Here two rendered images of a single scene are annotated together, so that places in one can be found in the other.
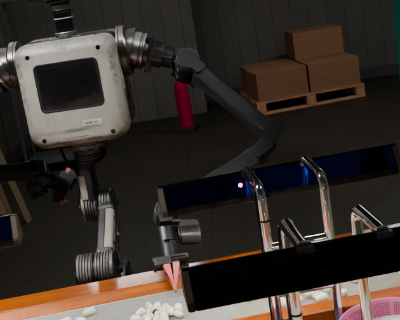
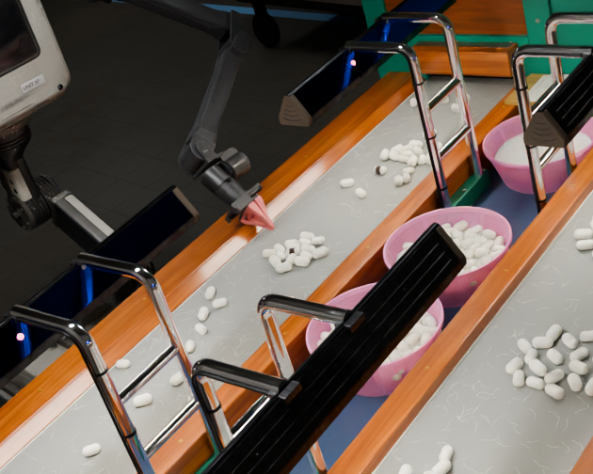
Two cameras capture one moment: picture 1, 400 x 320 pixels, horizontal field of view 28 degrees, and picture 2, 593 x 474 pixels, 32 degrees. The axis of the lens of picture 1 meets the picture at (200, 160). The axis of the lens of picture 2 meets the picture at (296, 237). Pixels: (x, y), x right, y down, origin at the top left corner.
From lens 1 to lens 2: 1.50 m
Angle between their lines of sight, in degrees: 39
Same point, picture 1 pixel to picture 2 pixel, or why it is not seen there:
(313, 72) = not seen: outside the picture
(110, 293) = (201, 267)
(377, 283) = (449, 128)
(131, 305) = (240, 265)
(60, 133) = not seen: outside the picture
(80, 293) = (168, 285)
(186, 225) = (229, 157)
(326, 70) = not seen: outside the picture
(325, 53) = not seen: outside the picture
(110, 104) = (48, 51)
